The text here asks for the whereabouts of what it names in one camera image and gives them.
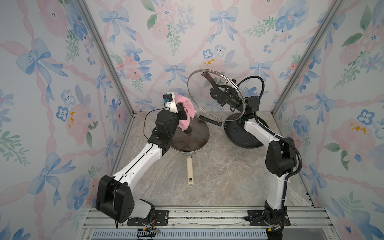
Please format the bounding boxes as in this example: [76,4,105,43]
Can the pink cloth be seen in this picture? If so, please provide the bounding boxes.
[174,92,195,131]

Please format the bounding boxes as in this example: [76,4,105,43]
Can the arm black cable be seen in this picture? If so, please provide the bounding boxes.
[143,106,170,143]
[236,75,302,211]

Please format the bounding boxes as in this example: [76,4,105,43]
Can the dark pot black handle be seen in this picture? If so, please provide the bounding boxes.
[199,112,274,149]

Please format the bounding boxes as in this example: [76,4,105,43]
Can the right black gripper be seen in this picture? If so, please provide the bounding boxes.
[213,85,246,116]

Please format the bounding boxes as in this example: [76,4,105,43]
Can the corner aluminium post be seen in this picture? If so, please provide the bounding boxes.
[271,0,344,116]
[74,0,134,116]

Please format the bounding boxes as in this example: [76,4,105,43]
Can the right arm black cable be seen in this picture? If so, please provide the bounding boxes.
[236,75,302,211]

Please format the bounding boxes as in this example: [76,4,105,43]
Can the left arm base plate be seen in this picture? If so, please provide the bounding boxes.
[127,210,170,227]

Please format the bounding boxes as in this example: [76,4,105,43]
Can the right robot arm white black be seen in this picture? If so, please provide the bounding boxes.
[210,84,302,231]

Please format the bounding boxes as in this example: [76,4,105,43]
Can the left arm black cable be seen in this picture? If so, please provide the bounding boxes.
[143,106,170,143]

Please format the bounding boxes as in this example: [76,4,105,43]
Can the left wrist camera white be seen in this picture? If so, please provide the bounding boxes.
[163,92,178,114]

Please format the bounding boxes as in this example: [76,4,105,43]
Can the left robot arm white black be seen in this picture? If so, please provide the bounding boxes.
[96,103,187,224]

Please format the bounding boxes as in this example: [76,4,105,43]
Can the left corner aluminium post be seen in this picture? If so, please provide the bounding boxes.
[74,0,134,116]

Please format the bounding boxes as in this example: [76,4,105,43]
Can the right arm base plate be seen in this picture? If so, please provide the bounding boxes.
[244,210,282,228]

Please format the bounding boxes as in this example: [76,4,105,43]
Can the aluminium mounting rail frame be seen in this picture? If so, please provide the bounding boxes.
[78,206,340,240]

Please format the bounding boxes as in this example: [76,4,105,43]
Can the right corner aluminium post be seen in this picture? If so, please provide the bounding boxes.
[271,0,344,116]

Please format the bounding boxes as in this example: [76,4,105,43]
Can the frying pan beige handle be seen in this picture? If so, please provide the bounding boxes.
[170,115,211,187]

